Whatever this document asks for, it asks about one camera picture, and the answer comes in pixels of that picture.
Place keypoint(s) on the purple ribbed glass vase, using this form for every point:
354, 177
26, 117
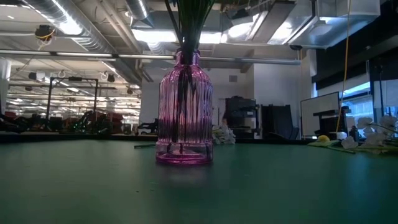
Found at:
174, 109

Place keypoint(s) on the blue hydrangea flower stem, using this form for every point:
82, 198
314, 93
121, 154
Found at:
192, 18

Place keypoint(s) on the yellow artificial tulip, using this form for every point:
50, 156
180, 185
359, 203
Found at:
323, 138

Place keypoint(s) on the black machine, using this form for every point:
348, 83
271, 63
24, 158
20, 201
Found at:
241, 115

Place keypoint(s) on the green table mat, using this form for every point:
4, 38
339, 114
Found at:
199, 186

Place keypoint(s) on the black panel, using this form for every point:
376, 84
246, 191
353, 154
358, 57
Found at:
276, 121

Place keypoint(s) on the long horizontal ceiling pipe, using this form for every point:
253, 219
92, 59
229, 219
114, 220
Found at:
93, 55

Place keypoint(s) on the whiteboard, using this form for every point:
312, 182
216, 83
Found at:
320, 112

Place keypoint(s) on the black equipment stand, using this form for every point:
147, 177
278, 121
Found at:
329, 124

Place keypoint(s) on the small white container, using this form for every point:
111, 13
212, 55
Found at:
341, 135

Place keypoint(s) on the ceiling dome camera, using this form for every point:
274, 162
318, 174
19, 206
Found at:
295, 47

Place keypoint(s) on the small silver ventilation duct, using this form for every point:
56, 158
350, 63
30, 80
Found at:
138, 9

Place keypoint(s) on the black table border frame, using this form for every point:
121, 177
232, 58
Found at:
77, 137

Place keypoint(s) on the large silver ventilation duct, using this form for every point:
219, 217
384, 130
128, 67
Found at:
93, 40

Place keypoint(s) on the black metal rack frame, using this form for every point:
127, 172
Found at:
74, 79

